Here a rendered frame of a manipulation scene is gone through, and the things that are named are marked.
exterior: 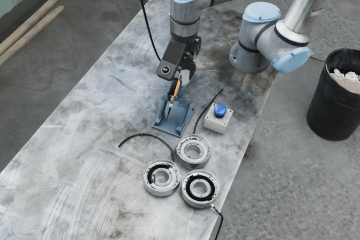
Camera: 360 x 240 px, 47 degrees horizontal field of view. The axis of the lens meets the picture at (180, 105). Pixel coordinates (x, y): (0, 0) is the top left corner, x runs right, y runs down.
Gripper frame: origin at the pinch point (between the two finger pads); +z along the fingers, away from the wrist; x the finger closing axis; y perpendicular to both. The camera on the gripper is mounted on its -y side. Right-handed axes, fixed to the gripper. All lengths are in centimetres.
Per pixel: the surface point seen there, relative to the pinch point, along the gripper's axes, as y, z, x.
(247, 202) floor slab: 21, 98, -34
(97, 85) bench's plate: 0.1, 16.5, 28.6
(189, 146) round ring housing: -10.5, 13.2, -9.2
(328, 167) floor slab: 59, 100, -67
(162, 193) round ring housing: -28.3, 11.1, -8.4
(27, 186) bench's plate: -41, 14, 27
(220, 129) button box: -0.2, 14.1, -15.5
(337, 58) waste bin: 103, 65, -52
